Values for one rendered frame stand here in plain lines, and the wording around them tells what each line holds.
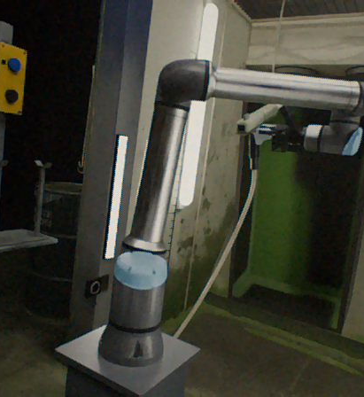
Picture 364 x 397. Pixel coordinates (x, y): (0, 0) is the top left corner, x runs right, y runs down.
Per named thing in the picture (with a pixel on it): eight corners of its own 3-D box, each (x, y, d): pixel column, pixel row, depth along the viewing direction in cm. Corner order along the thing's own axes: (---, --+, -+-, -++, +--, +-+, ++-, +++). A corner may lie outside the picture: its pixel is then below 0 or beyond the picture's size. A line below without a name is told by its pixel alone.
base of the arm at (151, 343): (136, 376, 100) (141, 339, 99) (83, 348, 110) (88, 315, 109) (174, 348, 117) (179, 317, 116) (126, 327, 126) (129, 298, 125)
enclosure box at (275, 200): (249, 273, 245) (267, 75, 211) (351, 301, 217) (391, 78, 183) (227, 298, 216) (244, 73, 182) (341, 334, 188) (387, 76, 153)
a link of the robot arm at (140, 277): (105, 326, 104) (112, 263, 102) (112, 301, 121) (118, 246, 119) (162, 330, 105) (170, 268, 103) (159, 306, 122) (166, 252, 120)
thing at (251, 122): (247, 180, 139) (247, 118, 130) (235, 178, 142) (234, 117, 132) (290, 143, 176) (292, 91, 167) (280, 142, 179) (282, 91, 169)
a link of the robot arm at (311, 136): (318, 129, 127) (325, 122, 135) (303, 128, 130) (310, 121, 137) (315, 155, 131) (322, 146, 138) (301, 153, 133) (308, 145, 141)
